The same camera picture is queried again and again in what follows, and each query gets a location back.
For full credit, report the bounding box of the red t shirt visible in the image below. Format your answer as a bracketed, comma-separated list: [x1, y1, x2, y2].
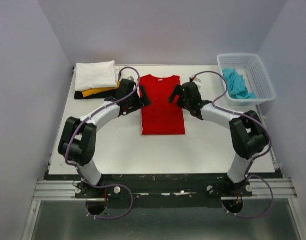
[140, 74, 185, 136]

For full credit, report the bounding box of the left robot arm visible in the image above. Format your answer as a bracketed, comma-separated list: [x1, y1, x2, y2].
[57, 78, 151, 198]

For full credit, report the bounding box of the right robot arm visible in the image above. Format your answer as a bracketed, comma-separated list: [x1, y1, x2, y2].
[169, 81, 269, 196]

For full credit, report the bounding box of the folded yellow t shirt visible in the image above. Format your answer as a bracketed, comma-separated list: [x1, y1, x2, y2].
[82, 81, 120, 98]

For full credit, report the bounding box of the teal t shirt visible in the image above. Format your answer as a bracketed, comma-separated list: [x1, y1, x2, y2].
[222, 68, 256, 99]

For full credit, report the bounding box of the folded white t shirt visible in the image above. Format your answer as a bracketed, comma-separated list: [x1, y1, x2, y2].
[74, 60, 117, 92]

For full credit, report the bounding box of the folded black t shirt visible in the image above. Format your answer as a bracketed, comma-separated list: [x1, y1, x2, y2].
[73, 66, 119, 100]

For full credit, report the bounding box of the white plastic basket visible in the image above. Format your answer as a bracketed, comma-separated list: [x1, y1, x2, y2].
[217, 53, 276, 106]

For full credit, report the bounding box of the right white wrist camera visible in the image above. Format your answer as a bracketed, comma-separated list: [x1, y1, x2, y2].
[191, 76, 202, 89]

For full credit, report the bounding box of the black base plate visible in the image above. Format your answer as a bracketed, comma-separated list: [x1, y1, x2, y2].
[75, 173, 252, 209]

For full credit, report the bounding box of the aluminium mounting rail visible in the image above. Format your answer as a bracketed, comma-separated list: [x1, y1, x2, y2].
[33, 178, 298, 201]

